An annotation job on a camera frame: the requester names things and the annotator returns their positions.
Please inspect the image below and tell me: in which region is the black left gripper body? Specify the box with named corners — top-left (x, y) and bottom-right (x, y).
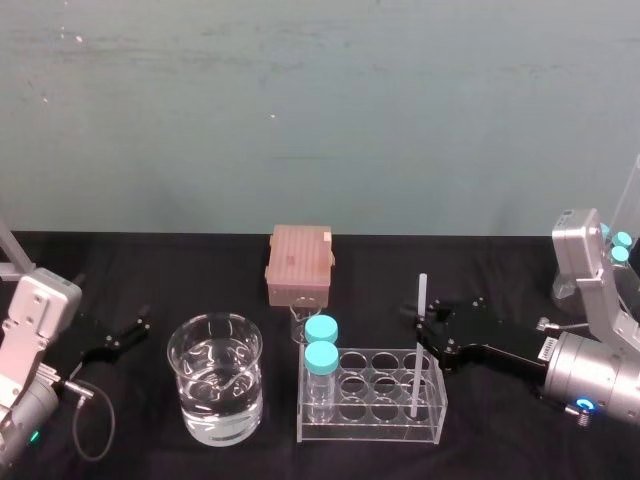
top-left (48, 308), bottom-right (123, 385)

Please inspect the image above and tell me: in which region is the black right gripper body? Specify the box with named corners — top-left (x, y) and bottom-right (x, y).
top-left (447, 297), bottom-right (550, 387)

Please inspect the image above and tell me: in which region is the white stirring rod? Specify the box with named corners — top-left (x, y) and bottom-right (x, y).
top-left (408, 272), bottom-right (432, 420)

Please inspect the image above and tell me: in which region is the clear acrylic tube rack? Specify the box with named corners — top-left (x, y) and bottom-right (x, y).
top-left (296, 343), bottom-right (448, 447)

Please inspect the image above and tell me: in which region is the clear conical glass flask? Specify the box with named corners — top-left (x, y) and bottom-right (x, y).
top-left (550, 267), bottom-right (582, 302)

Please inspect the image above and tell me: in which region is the large glass beaker with water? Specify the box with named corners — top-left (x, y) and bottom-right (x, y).
top-left (166, 312), bottom-right (265, 448)

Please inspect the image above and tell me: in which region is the black table cloth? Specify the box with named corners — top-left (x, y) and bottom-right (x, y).
top-left (0, 230), bottom-right (640, 480)

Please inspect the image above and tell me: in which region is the small empty glass beaker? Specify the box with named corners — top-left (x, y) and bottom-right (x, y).
top-left (288, 294), bottom-right (322, 346)

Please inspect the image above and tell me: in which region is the pink ribbed plastic box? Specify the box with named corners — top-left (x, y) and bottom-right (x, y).
top-left (264, 224), bottom-right (336, 308)

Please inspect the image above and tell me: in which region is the thin dark right gripper cable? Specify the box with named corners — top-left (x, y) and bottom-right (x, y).
top-left (535, 319), bottom-right (594, 334)

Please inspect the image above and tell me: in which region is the thin dark gripper cable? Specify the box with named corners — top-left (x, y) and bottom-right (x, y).
top-left (58, 378), bottom-right (117, 462)
top-left (535, 319), bottom-right (594, 334)

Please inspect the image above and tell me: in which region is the thin dark left gripper cable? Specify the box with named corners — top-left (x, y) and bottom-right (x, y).
top-left (58, 378), bottom-right (117, 462)

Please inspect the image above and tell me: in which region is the grey angled frame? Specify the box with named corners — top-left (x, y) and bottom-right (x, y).
top-left (0, 217), bottom-right (34, 283)

